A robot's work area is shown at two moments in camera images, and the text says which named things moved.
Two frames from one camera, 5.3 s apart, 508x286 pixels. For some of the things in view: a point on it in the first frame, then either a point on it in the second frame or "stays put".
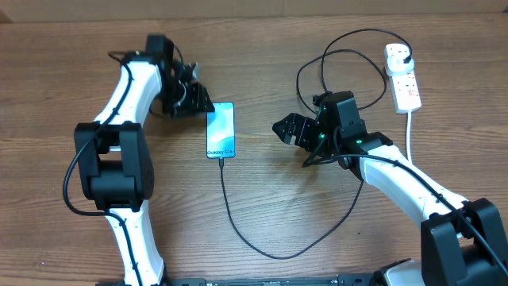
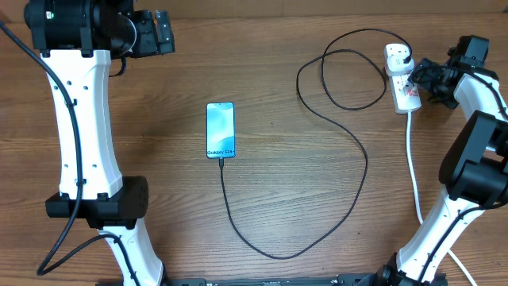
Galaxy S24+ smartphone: (221, 131) stays put
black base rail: (362, 280) stays put
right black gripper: (293, 125) -> (429, 72)
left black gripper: (194, 99) -> (152, 45)
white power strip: (406, 92) stays put
